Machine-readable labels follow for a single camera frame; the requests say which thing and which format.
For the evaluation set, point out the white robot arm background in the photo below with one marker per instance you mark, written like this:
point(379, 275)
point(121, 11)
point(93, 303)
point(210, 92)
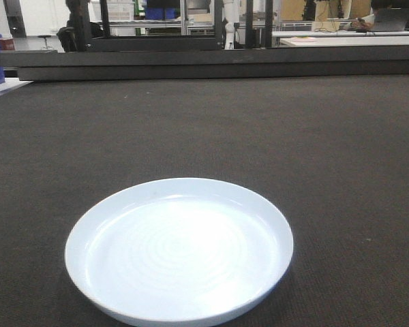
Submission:
point(231, 15)

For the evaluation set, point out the white background tables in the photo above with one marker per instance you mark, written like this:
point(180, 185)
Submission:
point(340, 38)

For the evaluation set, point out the light blue round tray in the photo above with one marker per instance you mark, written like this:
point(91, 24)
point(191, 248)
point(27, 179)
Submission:
point(179, 252)

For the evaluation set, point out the dark grey table mat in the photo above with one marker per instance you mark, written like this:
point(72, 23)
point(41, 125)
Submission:
point(332, 153)

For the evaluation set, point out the black metal frame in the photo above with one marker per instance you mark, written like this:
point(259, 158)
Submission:
point(164, 26)

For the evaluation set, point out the black office chair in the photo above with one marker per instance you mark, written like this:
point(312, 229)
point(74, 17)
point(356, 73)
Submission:
point(67, 38)

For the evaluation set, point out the seated person with laptop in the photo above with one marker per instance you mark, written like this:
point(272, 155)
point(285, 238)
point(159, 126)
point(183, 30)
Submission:
point(386, 16)

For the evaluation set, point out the black table edge rail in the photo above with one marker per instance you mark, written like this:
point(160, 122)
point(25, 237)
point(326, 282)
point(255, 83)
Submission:
point(201, 64)

